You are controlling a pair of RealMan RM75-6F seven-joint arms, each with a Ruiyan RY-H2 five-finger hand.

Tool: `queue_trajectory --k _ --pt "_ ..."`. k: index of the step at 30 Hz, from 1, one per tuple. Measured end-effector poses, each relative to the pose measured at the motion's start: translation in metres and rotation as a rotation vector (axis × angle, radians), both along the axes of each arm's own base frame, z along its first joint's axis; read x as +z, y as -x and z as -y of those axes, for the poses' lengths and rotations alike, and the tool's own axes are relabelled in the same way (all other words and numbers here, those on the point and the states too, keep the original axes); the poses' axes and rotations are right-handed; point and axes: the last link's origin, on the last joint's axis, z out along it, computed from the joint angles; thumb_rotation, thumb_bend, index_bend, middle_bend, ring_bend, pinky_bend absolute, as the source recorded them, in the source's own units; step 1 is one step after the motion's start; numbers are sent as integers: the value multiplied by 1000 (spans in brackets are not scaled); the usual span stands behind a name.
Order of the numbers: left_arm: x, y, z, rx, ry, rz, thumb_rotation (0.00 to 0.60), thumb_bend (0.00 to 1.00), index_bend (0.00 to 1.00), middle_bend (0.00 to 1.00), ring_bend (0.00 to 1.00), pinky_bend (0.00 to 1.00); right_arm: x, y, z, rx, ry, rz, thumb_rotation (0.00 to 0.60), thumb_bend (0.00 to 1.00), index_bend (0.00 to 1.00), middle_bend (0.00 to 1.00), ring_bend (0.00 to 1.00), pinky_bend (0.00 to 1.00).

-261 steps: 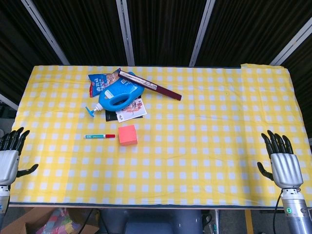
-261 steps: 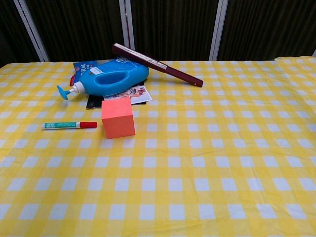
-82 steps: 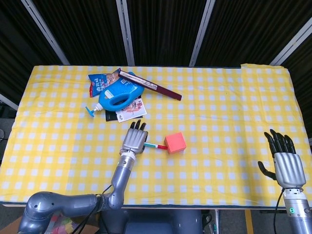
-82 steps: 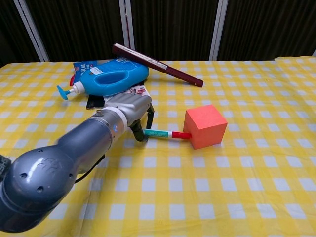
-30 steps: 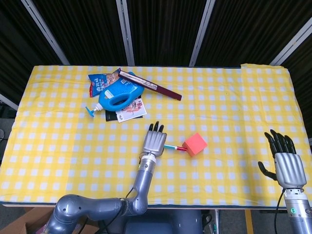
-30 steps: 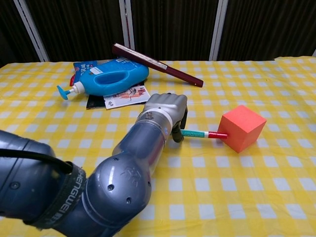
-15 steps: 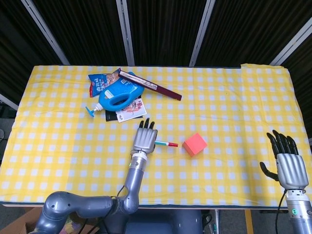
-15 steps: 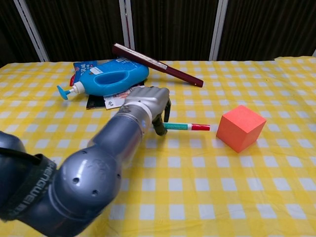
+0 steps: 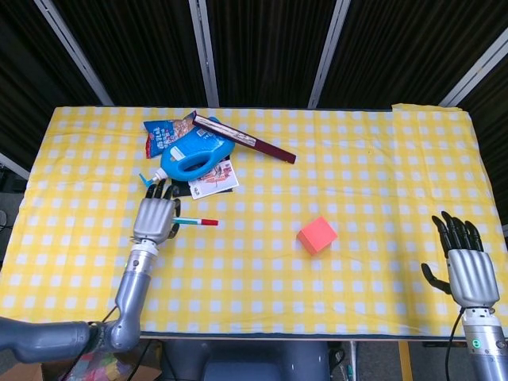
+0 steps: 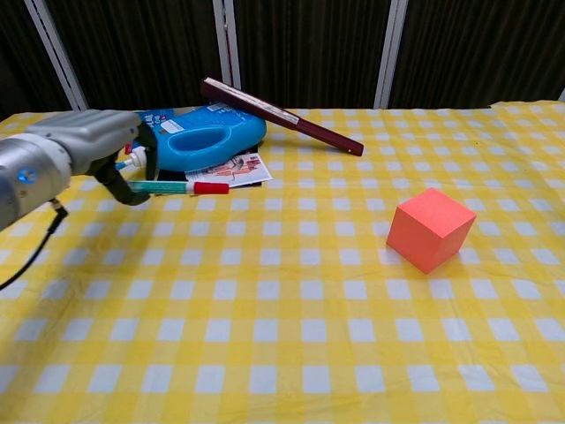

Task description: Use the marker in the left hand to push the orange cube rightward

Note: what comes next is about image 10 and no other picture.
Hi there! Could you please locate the green marker pen red cap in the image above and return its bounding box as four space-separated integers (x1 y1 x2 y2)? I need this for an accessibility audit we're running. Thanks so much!
129 179 231 197

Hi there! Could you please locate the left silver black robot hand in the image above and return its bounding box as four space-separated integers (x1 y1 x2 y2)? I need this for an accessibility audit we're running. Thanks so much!
26 109 159 208

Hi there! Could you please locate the orange foam cube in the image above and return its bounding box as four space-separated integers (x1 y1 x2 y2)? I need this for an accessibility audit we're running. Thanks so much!
386 186 478 276

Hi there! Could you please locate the black pleated curtain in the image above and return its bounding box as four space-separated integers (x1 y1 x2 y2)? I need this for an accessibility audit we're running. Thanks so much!
0 0 565 121

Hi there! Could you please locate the yellow checkered tablecloth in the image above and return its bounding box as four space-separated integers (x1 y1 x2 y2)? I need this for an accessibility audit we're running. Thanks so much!
0 100 565 424

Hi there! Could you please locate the blue detergent pump bottle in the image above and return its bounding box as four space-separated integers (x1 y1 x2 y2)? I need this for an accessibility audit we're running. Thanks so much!
115 104 268 174

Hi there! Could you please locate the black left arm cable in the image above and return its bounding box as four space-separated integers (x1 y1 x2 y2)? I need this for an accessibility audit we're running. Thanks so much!
0 198 70 292

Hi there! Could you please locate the dark red folded fan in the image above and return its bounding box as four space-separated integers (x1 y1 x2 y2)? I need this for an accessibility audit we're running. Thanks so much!
200 77 365 158

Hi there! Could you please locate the white illustrated card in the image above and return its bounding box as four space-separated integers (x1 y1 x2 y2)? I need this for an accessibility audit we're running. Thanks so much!
185 152 274 187

